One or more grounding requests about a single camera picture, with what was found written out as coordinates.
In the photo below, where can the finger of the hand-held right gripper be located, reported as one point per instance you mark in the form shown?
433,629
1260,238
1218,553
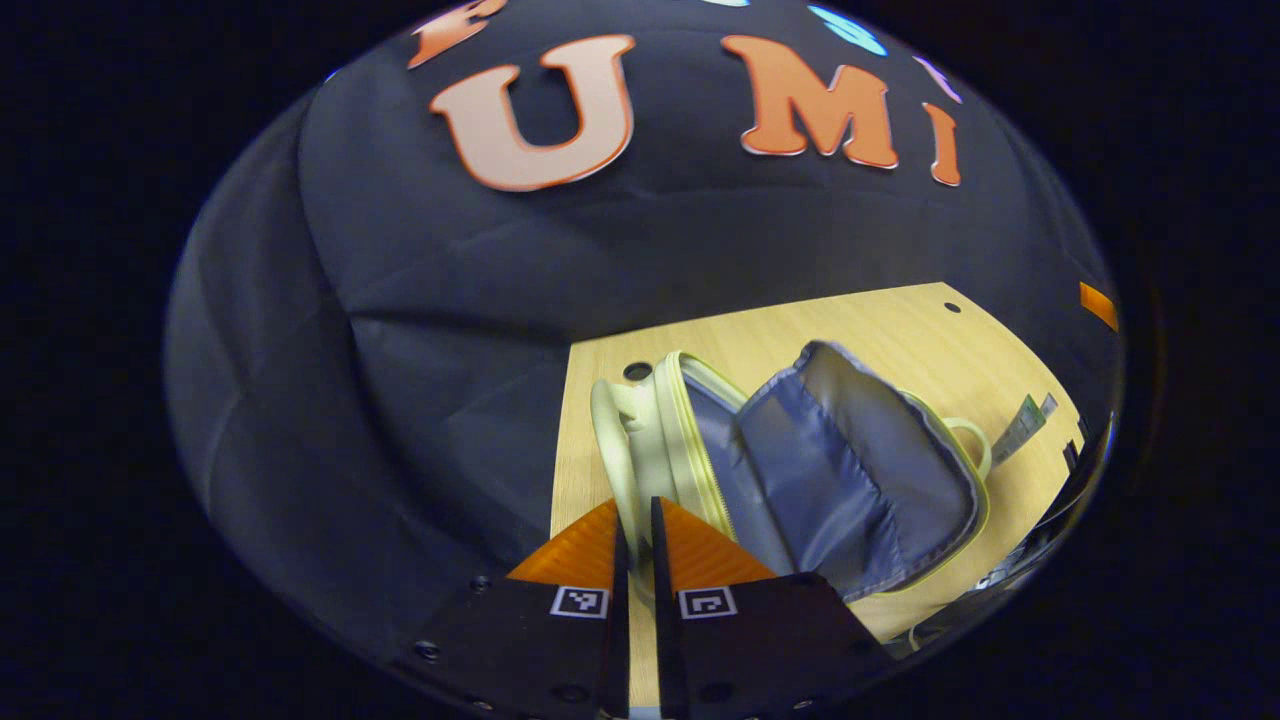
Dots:
1098,305

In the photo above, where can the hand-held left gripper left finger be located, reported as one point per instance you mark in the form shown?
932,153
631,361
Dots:
620,600

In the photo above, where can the black backdrop cloth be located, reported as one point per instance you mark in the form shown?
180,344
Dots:
400,350

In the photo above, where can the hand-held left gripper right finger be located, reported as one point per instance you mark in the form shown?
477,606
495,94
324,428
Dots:
662,620

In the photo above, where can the pale yellow suitcase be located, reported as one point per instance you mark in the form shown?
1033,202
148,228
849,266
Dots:
830,470

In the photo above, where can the white tube with green label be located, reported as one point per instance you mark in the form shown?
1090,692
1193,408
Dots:
1020,430

